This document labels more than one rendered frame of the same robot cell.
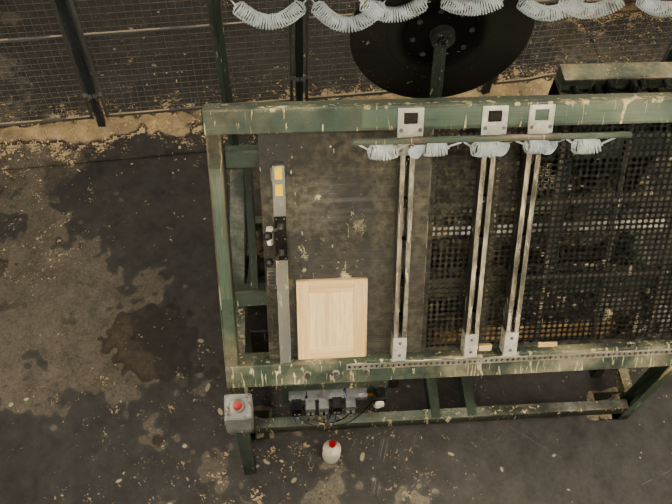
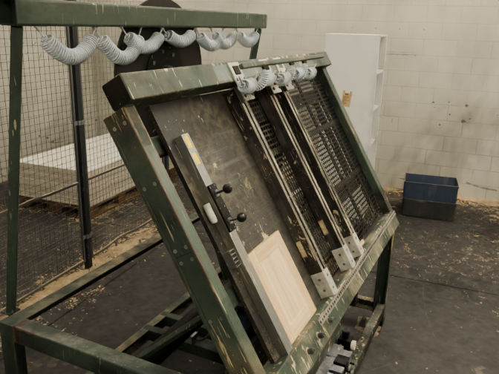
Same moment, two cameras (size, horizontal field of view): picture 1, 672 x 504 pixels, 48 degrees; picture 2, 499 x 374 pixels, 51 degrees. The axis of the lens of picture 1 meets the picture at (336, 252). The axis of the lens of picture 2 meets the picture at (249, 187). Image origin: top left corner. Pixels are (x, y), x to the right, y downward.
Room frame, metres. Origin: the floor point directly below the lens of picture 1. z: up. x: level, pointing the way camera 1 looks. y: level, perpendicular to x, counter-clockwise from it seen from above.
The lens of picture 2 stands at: (0.59, 1.80, 2.13)
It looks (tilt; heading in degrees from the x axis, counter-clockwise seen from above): 17 degrees down; 303
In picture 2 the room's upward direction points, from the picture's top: 2 degrees clockwise
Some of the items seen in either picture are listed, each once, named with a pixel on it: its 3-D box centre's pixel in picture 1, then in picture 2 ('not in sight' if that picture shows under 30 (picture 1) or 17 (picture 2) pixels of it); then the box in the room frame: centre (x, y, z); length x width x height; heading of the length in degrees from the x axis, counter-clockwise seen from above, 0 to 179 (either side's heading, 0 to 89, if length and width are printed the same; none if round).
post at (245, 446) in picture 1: (245, 447); not in sight; (1.18, 0.38, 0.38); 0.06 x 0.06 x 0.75; 7
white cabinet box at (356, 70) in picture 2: not in sight; (350, 125); (2.93, -3.95, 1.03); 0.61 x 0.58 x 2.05; 102
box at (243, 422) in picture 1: (239, 413); not in sight; (1.18, 0.38, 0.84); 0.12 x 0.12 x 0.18; 7
